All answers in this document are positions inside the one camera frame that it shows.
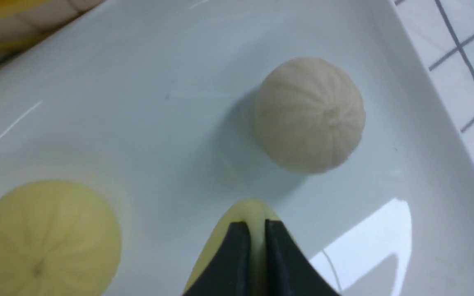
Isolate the white grid tablecloth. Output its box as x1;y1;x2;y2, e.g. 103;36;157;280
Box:
394;0;474;162

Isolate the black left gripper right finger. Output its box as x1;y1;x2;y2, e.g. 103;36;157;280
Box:
265;220;339;296

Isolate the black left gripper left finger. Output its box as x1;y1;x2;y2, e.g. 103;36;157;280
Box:
183;222;251;296

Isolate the white square plate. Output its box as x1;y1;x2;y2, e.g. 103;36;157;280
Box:
0;0;474;296

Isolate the pale yellow steamed bun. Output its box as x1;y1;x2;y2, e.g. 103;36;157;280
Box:
0;180;122;296

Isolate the yellow rimmed bamboo steamer basket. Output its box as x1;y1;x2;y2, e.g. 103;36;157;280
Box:
0;0;102;52

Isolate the white steamed bun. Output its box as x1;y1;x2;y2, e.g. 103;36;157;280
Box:
253;57;366;175

